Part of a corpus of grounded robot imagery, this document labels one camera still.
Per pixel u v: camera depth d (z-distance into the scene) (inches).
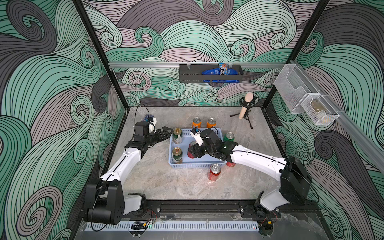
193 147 28.1
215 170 30.0
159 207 29.1
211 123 38.5
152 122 30.5
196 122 38.5
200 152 28.1
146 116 44.8
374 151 19.8
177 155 32.2
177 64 37.5
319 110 25.4
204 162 33.1
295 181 16.6
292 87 30.6
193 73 37.5
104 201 15.8
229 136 35.5
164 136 29.3
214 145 24.1
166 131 30.0
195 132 28.4
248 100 34.9
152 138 28.5
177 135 35.7
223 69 35.5
